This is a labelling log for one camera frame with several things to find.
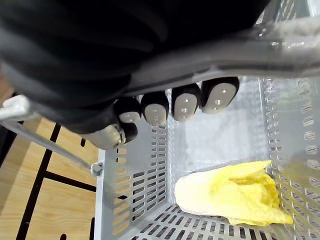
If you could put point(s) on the yellow white napa cabbage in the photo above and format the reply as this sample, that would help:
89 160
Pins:
200 195

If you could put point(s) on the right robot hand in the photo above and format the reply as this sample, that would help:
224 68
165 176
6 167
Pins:
75 50

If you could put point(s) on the grey perforated plastic basket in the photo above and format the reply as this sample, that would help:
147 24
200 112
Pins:
200 140

